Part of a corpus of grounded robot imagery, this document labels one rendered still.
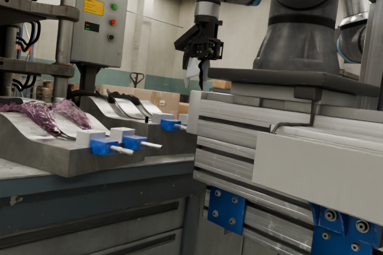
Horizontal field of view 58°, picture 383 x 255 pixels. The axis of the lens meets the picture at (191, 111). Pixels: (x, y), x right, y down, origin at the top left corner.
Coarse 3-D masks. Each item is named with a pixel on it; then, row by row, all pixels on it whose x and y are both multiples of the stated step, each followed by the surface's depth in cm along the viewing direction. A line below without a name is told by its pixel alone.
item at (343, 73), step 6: (336, 30) 452; (336, 36) 451; (336, 42) 451; (336, 48) 451; (342, 60) 452; (342, 66) 453; (342, 72) 449; (348, 72) 466; (348, 78) 496; (354, 78) 487
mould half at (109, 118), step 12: (84, 96) 117; (84, 108) 117; (96, 108) 112; (108, 108) 114; (132, 108) 121; (156, 108) 130; (108, 120) 107; (120, 120) 103; (132, 120) 99; (144, 120) 102; (144, 132) 95; (156, 132) 96; (168, 132) 99; (180, 132) 103; (168, 144) 100; (180, 144) 103; (192, 144) 107
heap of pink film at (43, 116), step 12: (0, 108) 87; (12, 108) 81; (24, 108) 80; (36, 108) 81; (48, 108) 92; (60, 108) 90; (72, 108) 91; (36, 120) 79; (48, 120) 79; (72, 120) 88; (84, 120) 89
